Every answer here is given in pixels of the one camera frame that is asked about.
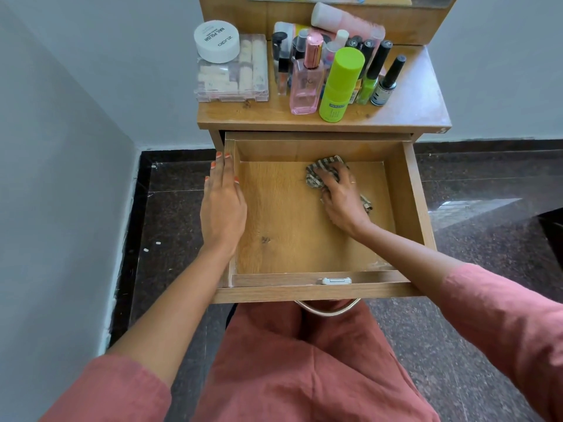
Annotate person's legs pink trousers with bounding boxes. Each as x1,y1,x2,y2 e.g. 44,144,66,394
191,301,440,422

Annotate person's right forearm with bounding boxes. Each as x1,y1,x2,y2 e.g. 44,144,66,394
356,223,467,304

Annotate person's pink sleeve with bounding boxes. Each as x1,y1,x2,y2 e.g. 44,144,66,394
39,355,172,422
437,263,563,422

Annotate wooden dressing table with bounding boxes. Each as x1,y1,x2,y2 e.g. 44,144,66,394
196,0,460,150

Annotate pink perfume bottle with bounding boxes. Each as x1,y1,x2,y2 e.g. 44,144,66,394
289,32,325,115

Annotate pink tube yellow print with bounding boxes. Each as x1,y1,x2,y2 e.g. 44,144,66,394
273,21,313,40

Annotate person's left hand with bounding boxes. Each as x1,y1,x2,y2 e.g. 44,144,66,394
200,151,248,260

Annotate white round jar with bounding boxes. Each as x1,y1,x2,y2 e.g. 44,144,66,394
193,19,241,64

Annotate green striped cloth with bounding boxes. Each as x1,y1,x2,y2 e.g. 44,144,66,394
306,155,374,215

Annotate person's left forearm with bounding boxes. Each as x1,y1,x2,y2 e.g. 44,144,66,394
107,246,238,387

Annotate person's right pink sleeve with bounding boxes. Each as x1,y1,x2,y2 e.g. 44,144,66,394
437,263,563,422

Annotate cluster of small cosmetic bottles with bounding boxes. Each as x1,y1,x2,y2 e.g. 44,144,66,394
271,28,384,97

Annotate wooden drawer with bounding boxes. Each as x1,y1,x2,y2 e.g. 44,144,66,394
211,131,437,305

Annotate pink tube white cap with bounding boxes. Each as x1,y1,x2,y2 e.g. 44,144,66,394
311,2,386,40

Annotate lime green bottle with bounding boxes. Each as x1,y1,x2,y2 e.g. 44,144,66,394
318,47,366,124

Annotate white label nail polish bottle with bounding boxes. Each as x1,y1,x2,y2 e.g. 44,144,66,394
370,55,407,107

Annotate clear box of beige tubes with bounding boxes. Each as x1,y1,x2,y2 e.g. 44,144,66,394
195,33,270,103

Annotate person's right hand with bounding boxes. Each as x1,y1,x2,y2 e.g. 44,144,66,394
313,162,375,242

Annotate black furniture base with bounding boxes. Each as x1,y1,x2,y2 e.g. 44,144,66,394
536,207,563,268

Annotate green nail polish bottle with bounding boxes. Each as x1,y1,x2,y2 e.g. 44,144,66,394
355,39,394,106

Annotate person's left pink sleeve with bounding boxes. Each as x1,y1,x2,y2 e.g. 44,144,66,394
39,355,172,422

